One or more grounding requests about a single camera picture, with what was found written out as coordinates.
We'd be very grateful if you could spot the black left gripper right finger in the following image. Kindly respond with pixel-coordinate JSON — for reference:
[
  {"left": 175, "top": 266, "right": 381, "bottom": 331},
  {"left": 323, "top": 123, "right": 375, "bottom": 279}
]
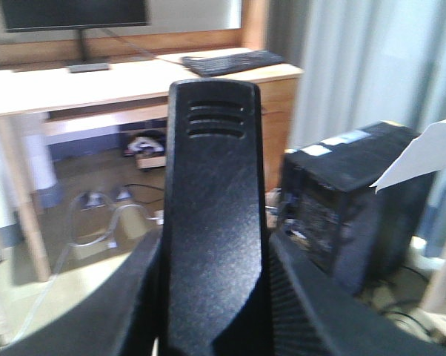
[{"left": 269, "top": 231, "right": 446, "bottom": 355}]

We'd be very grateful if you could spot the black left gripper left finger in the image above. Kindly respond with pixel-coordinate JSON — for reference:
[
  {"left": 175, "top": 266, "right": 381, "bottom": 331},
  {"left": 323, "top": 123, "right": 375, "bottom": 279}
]
[{"left": 0, "top": 229, "right": 162, "bottom": 355}]

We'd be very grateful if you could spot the black and orange stapler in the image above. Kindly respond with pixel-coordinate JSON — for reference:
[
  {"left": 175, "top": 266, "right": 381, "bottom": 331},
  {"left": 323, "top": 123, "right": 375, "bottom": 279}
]
[{"left": 159, "top": 79, "right": 273, "bottom": 355}]

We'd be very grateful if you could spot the white paper sheet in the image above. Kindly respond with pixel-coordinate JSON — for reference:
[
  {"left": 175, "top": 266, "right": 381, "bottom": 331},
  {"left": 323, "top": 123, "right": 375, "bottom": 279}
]
[{"left": 371, "top": 119, "right": 446, "bottom": 193}]

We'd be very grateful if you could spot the wooden desk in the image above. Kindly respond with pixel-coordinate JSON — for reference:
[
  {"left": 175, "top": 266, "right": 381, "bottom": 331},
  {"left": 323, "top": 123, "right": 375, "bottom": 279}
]
[{"left": 0, "top": 0, "right": 304, "bottom": 283}]

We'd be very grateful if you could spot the black computer tower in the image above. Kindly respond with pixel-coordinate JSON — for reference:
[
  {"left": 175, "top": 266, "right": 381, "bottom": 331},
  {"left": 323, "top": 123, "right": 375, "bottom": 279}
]
[{"left": 278, "top": 122, "right": 433, "bottom": 294}]

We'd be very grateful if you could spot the black keyboard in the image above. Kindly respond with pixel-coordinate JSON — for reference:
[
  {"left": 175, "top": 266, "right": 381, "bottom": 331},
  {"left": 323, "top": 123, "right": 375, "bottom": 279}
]
[{"left": 181, "top": 50, "right": 284, "bottom": 77}]

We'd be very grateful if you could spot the black computer monitor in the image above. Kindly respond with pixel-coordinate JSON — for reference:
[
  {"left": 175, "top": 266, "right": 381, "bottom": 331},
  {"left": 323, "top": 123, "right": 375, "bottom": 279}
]
[{"left": 0, "top": 0, "right": 150, "bottom": 73}]

